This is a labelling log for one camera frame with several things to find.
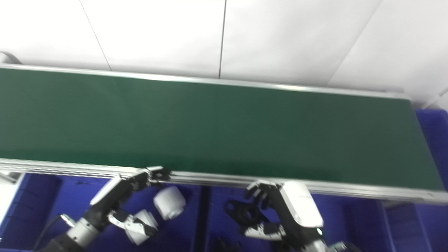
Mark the blue bin at conveyor end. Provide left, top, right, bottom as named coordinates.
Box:
left=415, top=108, right=448, bottom=191

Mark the aluminium conveyor leg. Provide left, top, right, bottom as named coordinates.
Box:
left=0, top=171, right=18, bottom=184

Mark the blue bin with black parts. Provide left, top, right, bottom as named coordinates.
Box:
left=201, top=185, right=390, bottom=252

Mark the green conveyor belt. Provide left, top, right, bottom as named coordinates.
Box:
left=0, top=64, right=448, bottom=204
left=0, top=68, right=445, bottom=191

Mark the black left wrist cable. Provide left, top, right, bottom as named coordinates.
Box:
left=33, top=214, right=64, bottom=252

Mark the grey conveyor end cover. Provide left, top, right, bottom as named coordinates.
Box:
left=0, top=52, right=21, bottom=65

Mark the white cylinder part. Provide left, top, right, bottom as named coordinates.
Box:
left=124, top=209, right=159, bottom=245
left=153, top=186, right=187, bottom=220

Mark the blue bin with white parts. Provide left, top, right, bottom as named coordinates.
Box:
left=0, top=173, right=207, bottom=252

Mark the black flange part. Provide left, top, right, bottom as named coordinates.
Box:
left=225, top=199, right=271, bottom=226

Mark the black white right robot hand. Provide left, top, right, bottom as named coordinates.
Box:
left=240, top=180, right=324, bottom=245

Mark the empty blue bin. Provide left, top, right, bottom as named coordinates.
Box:
left=380, top=199, right=448, bottom=252

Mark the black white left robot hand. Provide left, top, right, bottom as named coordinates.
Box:
left=86, top=166, right=172, bottom=238

